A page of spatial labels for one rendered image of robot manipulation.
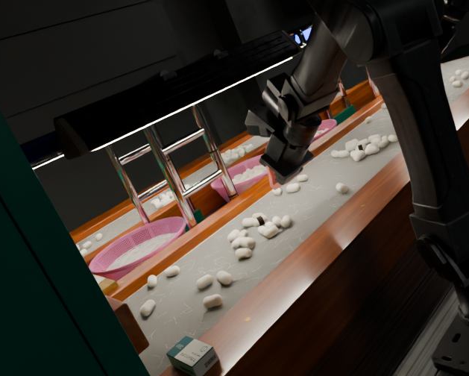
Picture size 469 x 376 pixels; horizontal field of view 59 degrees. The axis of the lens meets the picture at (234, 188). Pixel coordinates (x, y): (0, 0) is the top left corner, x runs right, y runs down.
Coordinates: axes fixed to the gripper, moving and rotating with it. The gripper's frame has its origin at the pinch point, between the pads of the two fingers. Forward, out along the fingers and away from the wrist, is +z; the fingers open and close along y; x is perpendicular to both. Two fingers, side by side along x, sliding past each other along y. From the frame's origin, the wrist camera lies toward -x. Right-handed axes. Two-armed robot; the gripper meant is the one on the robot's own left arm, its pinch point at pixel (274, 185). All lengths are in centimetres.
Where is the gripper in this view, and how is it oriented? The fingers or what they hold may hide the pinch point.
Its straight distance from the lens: 89.0
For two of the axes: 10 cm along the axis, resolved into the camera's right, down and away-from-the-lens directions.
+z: -2.2, 6.2, 7.5
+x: 7.0, 6.4, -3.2
